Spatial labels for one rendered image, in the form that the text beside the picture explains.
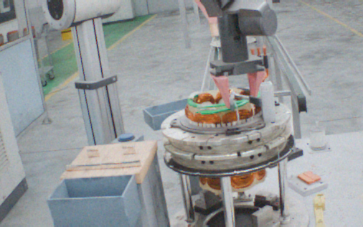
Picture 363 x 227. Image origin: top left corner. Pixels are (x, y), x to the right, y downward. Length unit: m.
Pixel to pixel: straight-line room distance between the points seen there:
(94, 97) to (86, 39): 0.18
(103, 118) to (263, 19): 0.73
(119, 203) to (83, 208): 0.08
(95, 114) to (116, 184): 0.49
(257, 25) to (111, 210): 0.46
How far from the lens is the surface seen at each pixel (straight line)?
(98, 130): 1.54
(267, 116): 1.14
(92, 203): 0.98
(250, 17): 0.98
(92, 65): 1.50
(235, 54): 1.02
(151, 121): 1.44
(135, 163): 1.08
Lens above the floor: 1.46
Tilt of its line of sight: 17 degrees down
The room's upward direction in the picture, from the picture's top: 9 degrees counter-clockwise
